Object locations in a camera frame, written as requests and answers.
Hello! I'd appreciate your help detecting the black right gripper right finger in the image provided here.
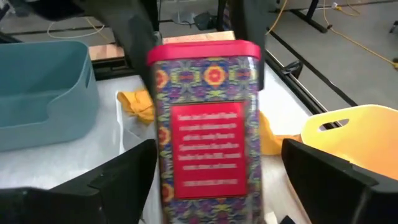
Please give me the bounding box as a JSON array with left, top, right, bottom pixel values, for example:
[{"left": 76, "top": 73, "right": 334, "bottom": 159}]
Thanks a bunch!
[{"left": 280, "top": 138, "right": 398, "bottom": 224}]

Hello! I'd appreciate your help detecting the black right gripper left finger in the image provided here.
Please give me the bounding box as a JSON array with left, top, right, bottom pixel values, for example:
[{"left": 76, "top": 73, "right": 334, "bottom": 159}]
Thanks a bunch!
[{"left": 0, "top": 139, "right": 159, "bottom": 224}]

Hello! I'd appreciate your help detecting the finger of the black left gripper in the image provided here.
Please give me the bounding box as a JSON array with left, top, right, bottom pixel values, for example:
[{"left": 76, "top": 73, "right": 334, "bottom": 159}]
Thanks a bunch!
[
  {"left": 93, "top": 0, "right": 163, "bottom": 91},
  {"left": 228, "top": 0, "right": 277, "bottom": 91}
]

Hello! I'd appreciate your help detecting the red-lidded patterned spice tin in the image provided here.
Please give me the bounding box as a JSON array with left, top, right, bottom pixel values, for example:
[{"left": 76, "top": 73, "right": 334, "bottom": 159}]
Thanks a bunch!
[{"left": 146, "top": 39, "right": 265, "bottom": 224}]

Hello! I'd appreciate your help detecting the yellow plastic bin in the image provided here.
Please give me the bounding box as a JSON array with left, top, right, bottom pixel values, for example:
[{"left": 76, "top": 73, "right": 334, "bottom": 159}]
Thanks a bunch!
[{"left": 300, "top": 104, "right": 398, "bottom": 182}]

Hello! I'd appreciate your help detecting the mustard yellow cloth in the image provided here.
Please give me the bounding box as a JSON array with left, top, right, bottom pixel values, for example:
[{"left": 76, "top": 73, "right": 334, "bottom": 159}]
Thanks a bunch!
[{"left": 116, "top": 89, "right": 303, "bottom": 156}]

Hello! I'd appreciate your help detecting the yellow cable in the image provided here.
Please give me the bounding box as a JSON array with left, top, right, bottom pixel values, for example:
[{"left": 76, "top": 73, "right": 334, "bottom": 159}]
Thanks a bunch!
[
  {"left": 322, "top": 0, "right": 398, "bottom": 70},
  {"left": 266, "top": 0, "right": 289, "bottom": 35}
]

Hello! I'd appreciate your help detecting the thin white cable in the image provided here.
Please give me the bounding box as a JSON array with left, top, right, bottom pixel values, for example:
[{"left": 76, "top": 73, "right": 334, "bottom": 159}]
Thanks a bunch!
[{"left": 46, "top": 17, "right": 106, "bottom": 40}]

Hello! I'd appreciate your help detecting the black frame clamp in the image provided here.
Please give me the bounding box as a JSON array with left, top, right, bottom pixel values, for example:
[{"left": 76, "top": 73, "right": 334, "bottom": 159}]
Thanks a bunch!
[{"left": 282, "top": 60, "right": 305, "bottom": 79}]

